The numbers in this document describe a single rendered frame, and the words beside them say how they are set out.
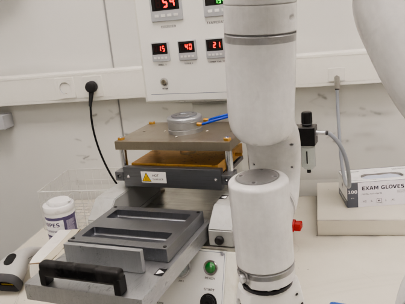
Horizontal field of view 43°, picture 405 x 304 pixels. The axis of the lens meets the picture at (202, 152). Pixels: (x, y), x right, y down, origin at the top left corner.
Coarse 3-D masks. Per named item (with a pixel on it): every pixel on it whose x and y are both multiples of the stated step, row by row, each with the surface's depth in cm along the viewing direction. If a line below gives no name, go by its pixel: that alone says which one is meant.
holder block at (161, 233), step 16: (112, 208) 106; (128, 208) 105; (144, 208) 105; (96, 224) 99; (112, 224) 98; (128, 224) 97; (144, 224) 96; (160, 224) 96; (176, 224) 95; (192, 224) 96; (80, 240) 92; (96, 240) 92; (112, 240) 91; (128, 240) 94; (144, 240) 93; (160, 240) 93; (176, 240) 89; (144, 256) 88; (160, 256) 86
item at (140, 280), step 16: (208, 224) 100; (192, 240) 94; (64, 256) 92; (80, 256) 87; (96, 256) 86; (112, 256) 85; (128, 256) 84; (176, 256) 88; (192, 256) 93; (128, 272) 84; (144, 272) 84; (176, 272) 87; (32, 288) 84; (48, 288) 82; (64, 288) 81; (80, 288) 81; (96, 288) 80; (112, 288) 80; (128, 288) 79; (144, 288) 79; (160, 288) 82
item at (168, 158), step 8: (240, 144) 121; (152, 152) 121; (160, 152) 121; (168, 152) 120; (176, 152) 119; (184, 152) 116; (192, 152) 116; (200, 152) 117; (208, 152) 117; (216, 152) 116; (232, 152) 115; (240, 152) 121; (136, 160) 116; (144, 160) 115; (152, 160) 114; (160, 160) 114; (168, 160) 113; (176, 160) 113; (184, 160) 112; (192, 160) 111; (200, 160) 111; (208, 160) 110; (216, 160) 110; (224, 160) 110; (240, 160) 121; (224, 168) 110
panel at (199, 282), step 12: (204, 252) 100; (216, 252) 99; (192, 264) 100; (204, 264) 99; (216, 264) 98; (192, 276) 100; (204, 276) 99; (216, 276) 98; (168, 288) 102; (180, 288) 101; (192, 288) 100; (204, 288) 99; (216, 288) 98; (168, 300) 101; (180, 300) 100; (192, 300) 99; (216, 300) 98
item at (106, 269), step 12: (48, 264) 81; (60, 264) 81; (72, 264) 80; (84, 264) 80; (48, 276) 82; (60, 276) 81; (72, 276) 80; (84, 276) 79; (96, 276) 78; (108, 276) 77; (120, 276) 77; (120, 288) 77
